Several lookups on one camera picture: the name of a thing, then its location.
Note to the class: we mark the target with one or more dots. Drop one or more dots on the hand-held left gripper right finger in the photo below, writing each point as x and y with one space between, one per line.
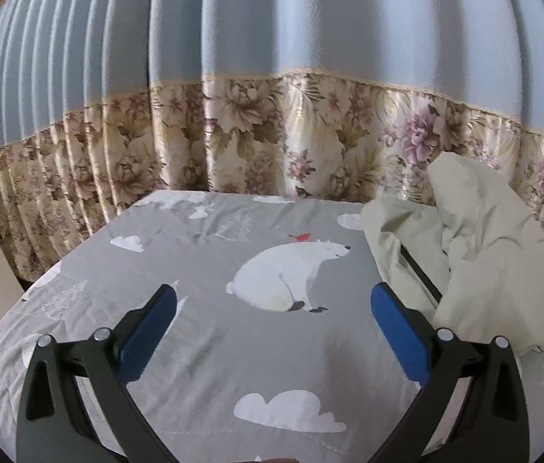
400 335

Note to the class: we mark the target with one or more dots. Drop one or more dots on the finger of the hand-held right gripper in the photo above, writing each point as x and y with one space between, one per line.
421 274

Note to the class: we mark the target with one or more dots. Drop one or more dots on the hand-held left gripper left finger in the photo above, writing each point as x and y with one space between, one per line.
149 333

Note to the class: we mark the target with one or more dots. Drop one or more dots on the cream large garment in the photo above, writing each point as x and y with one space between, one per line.
489 231

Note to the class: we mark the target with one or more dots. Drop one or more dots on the grey printed bed sheet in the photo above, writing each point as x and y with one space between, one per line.
214 270

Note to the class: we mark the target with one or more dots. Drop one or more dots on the blue curtain with floral hem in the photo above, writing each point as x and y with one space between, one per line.
252 33

